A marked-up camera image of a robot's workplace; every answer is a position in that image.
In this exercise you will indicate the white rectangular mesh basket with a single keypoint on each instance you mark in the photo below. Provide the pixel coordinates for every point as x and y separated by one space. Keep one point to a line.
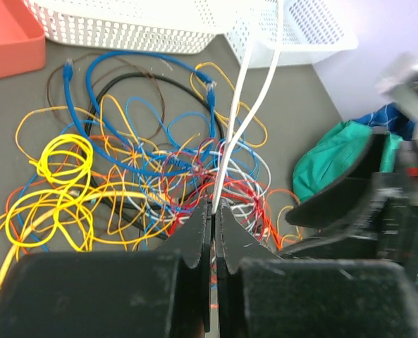
310 32

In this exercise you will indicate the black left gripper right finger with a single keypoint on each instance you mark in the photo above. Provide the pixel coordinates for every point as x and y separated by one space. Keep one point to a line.
250 280

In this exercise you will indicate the orange square box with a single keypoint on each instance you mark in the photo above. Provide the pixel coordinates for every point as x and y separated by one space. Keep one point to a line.
22 39

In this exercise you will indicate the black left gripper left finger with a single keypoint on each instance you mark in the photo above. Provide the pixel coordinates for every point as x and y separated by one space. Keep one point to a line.
190 291

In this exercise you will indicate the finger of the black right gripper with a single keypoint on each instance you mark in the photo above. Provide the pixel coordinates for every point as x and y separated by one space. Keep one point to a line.
334 202

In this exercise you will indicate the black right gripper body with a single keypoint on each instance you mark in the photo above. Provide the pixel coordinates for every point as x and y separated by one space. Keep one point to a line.
398 166

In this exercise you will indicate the green shirt orange logo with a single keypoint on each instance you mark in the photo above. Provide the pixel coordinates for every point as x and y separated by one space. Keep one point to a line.
339 150

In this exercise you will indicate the blue plaid cloth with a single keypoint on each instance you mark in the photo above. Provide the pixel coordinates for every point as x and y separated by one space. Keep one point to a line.
388 118

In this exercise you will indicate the white oval perforated basket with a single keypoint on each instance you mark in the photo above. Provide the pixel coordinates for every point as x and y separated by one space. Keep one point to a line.
170 27

